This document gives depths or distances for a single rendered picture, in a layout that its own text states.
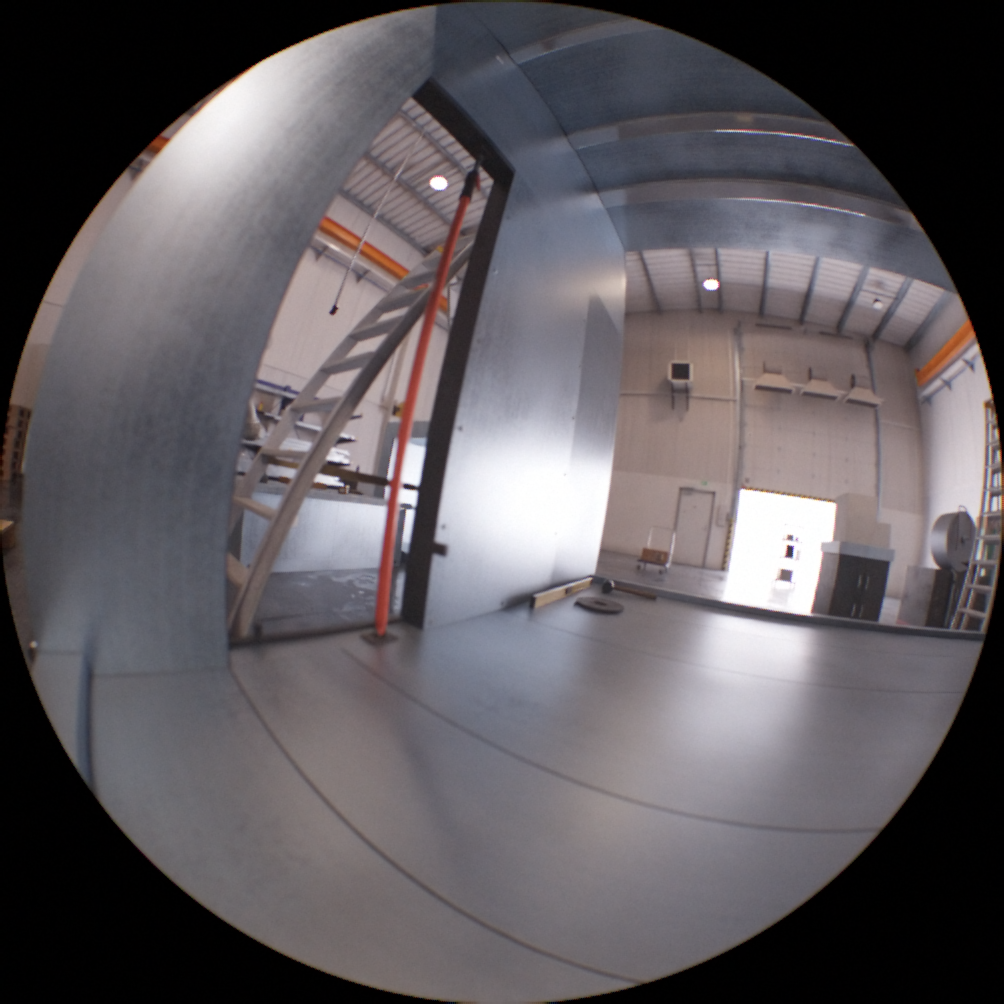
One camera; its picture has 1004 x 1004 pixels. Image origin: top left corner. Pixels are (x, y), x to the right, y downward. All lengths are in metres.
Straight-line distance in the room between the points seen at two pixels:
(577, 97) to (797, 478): 10.09
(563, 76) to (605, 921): 2.81
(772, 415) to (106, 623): 11.51
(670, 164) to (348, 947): 3.07
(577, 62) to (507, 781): 2.74
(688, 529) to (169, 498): 10.36
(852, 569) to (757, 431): 6.97
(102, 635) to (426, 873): 0.59
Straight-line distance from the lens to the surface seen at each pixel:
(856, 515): 4.80
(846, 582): 4.70
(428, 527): 0.99
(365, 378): 1.33
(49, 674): 0.70
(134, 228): 0.75
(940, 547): 5.77
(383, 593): 0.89
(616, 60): 2.42
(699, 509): 10.42
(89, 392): 0.67
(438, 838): 0.47
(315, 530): 2.94
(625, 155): 2.71
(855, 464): 11.74
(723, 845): 0.58
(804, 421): 11.42
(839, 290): 11.96
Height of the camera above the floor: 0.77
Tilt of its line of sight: 1 degrees up
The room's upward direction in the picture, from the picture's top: 9 degrees clockwise
